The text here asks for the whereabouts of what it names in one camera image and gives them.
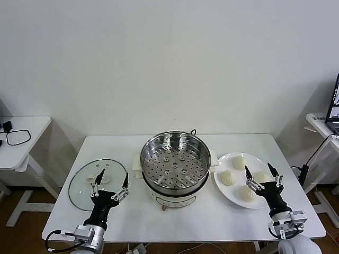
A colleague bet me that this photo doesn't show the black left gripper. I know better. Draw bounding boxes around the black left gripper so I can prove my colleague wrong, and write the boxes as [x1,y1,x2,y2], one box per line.
[84,168,130,227]

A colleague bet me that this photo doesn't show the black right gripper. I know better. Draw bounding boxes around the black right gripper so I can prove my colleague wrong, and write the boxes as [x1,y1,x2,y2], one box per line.
[245,162,292,217]

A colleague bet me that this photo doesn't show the white steamed baozi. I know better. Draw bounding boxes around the white steamed baozi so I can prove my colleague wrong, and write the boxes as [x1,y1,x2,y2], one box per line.
[253,171,273,185]
[236,185,258,203]
[231,155,247,171]
[220,169,240,187]

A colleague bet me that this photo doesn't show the round glass pot lid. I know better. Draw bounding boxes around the round glass pot lid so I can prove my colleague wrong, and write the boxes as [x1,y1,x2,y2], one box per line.
[68,158,128,212]

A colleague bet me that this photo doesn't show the perforated steel steamer basket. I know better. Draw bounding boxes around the perforated steel steamer basket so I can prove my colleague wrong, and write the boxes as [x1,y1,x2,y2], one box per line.
[139,131,212,191]

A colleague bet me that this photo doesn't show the white round plate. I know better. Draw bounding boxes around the white round plate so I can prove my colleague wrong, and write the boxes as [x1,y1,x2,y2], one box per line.
[213,152,280,210]

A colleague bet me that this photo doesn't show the white electric cooking pot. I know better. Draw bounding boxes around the white electric cooking pot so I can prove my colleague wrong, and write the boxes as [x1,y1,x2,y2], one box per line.
[131,149,220,212]

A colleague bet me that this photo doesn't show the white desk with legs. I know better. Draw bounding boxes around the white desk with legs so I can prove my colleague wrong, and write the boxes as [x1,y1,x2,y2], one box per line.
[301,113,339,227]

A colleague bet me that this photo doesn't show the white power strip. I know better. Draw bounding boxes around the white power strip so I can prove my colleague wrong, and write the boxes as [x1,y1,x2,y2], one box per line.
[128,243,148,254]

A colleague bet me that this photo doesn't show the white side table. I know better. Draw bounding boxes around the white side table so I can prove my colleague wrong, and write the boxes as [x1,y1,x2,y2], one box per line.
[0,115,60,228]

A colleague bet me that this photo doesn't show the open grey laptop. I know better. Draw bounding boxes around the open grey laptop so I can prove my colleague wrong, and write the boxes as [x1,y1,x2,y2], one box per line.
[324,72,339,134]

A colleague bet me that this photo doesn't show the black cable with adapter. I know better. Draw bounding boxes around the black cable with adapter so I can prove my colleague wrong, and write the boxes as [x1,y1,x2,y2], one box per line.
[290,134,336,186]

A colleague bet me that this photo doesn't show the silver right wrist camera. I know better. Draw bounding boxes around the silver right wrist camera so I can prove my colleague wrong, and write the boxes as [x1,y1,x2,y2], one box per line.
[290,210,308,225]

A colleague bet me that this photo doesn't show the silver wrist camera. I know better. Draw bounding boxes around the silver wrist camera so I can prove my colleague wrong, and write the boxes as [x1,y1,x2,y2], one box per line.
[74,224,96,243]
[290,210,308,225]

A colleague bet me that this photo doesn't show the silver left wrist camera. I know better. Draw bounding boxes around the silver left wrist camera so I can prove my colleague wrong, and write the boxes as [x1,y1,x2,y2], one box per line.
[74,224,96,243]

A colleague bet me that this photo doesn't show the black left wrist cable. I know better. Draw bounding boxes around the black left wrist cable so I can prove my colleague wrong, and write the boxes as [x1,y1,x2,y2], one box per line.
[44,230,80,252]

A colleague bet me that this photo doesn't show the black looped cable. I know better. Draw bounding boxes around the black looped cable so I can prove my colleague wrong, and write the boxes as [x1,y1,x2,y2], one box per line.
[5,129,32,146]

